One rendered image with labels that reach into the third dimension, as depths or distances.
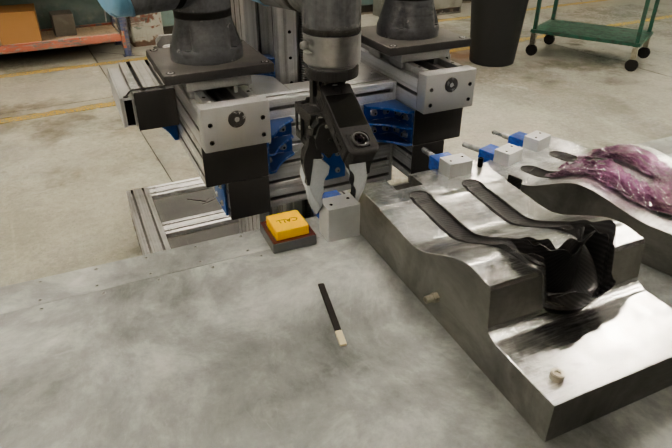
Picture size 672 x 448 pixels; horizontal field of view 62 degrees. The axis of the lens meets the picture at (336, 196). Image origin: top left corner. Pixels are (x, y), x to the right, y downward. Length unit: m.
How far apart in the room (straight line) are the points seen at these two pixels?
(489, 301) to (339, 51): 0.36
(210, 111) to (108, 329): 0.43
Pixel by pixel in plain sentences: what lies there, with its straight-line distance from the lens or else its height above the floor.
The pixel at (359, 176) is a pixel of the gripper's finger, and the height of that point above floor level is 0.99.
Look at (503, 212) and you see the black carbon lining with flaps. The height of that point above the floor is 0.88.
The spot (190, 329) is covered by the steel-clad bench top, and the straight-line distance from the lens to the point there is 0.85.
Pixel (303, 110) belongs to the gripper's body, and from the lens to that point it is 0.78.
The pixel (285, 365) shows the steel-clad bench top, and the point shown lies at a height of 0.80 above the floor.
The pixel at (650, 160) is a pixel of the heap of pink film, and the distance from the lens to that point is 1.21.
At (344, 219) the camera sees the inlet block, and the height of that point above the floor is 0.94.
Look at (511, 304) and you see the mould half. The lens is 0.75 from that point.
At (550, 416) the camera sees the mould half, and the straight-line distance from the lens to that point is 0.71.
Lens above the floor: 1.36
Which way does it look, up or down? 29 degrees down
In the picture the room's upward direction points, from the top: straight up
